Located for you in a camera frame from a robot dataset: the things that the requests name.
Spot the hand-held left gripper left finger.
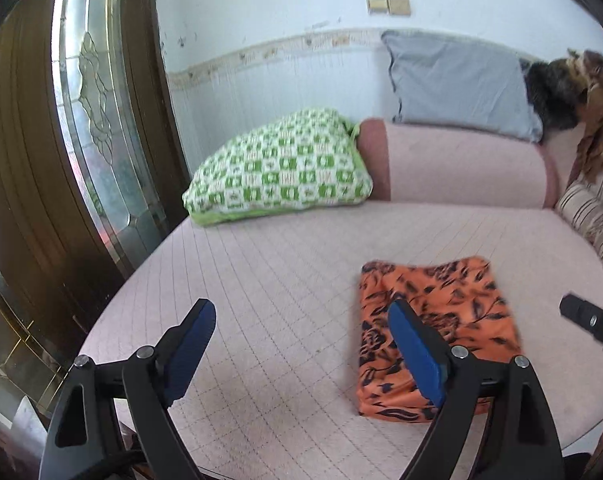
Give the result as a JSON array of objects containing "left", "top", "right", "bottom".
[{"left": 38, "top": 298, "right": 217, "bottom": 480}]

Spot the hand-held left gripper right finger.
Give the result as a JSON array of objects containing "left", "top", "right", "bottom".
[{"left": 387, "top": 300, "right": 567, "bottom": 480}]

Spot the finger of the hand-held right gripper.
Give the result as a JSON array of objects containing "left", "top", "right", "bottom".
[{"left": 559, "top": 294, "right": 603, "bottom": 353}]

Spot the orange floral cloth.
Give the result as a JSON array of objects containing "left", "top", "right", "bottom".
[{"left": 356, "top": 256, "right": 525, "bottom": 423}]

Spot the striped beige pillow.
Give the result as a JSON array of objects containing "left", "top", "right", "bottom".
[{"left": 554, "top": 167, "right": 603, "bottom": 286}]

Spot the pink quilted mattress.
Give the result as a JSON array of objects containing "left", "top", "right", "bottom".
[{"left": 78, "top": 200, "right": 603, "bottom": 480}]

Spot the glass side window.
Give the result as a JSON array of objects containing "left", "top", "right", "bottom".
[{"left": 0, "top": 237, "right": 79, "bottom": 413}]

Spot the pink bolster cushion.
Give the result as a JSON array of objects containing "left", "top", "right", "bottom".
[{"left": 356, "top": 117, "right": 562, "bottom": 209}]

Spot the brown patterned cloth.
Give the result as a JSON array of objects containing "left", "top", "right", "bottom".
[{"left": 566, "top": 49, "right": 603, "bottom": 182}]

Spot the green patterned pillow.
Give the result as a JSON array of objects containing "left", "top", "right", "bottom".
[{"left": 182, "top": 107, "right": 375, "bottom": 226}]

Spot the dark furry cloth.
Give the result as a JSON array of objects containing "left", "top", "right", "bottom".
[{"left": 524, "top": 57, "right": 589, "bottom": 132}]

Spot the dark wooden door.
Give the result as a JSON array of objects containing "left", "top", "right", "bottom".
[{"left": 0, "top": 0, "right": 192, "bottom": 461}]

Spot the leaded glass door panel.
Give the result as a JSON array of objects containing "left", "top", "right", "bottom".
[{"left": 51, "top": 0, "right": 169, "bottom": 277}]

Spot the grey pillow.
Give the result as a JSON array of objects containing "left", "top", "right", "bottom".
[{"left": 381, "top": 30, "right": 545, "bottom": 143}]

